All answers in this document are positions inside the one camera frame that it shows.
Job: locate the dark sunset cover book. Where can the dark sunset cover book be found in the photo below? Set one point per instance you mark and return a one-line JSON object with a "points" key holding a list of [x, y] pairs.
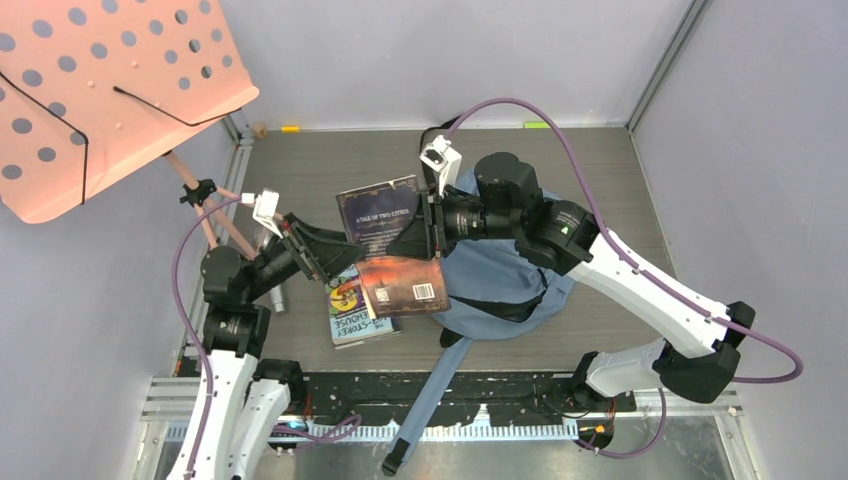
{"points": [[399, 272]]}

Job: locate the light blue backpack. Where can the light blue backpack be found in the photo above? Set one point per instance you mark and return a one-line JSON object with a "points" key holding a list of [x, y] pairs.
{"points": [[495, 292]]}

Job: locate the light blue Treehouse book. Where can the light blue Treehouse book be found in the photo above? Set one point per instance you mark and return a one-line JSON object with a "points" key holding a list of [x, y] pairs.
{"points": [[349, 316]]}

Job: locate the silver metal cylinder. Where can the silver metal cylinder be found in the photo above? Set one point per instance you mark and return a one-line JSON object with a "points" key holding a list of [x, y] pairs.
{"points": [[262, 237]]}

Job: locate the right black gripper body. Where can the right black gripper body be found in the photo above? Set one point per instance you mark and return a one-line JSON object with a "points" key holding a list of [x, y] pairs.
{"points": [[433, 218]]}

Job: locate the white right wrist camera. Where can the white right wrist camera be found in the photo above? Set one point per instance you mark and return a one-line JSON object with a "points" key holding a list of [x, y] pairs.
{"points": [[443, 160]]}

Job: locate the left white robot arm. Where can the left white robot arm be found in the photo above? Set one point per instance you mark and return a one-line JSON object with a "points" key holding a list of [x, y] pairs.
{"points": [[242, 395]]}

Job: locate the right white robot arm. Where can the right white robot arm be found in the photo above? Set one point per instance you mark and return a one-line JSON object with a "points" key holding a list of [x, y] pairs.
{"points": [[697, 354]]}

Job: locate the pink perforated music stand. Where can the pink perforated music stand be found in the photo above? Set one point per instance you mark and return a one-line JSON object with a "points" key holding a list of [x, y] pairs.
{"points": [[92, 91]]}

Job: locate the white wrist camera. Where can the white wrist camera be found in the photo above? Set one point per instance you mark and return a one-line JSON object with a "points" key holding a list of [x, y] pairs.
{"points": [[264, 209], [443, 160]]}

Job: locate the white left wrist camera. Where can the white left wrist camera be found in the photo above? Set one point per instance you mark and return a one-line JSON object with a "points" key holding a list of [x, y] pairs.
{"points": [[264, 209]]}

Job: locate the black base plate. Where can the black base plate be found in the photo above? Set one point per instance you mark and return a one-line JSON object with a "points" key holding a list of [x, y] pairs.
{"points": [[510, 398]]}

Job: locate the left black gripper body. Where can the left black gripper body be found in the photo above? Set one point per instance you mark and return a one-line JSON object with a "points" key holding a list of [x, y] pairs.
{"points": [[311, 259]]}

